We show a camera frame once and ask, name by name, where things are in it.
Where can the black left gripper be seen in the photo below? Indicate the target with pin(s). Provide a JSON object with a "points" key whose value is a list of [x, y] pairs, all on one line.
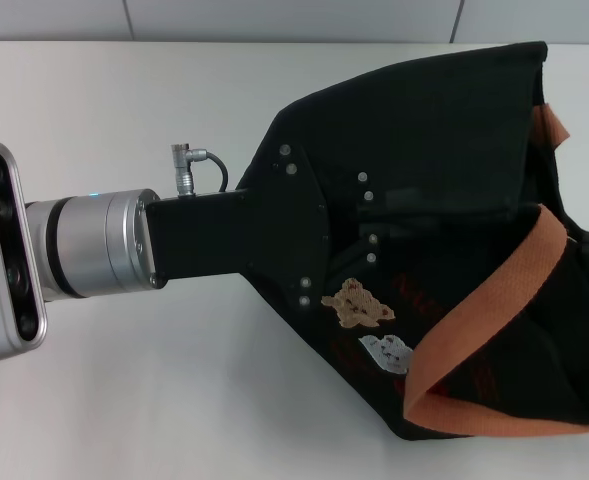
{"points": [[234, 235]]}

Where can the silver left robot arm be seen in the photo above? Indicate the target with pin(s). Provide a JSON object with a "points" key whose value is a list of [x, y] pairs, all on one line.
{"points": [[94, 240]]}

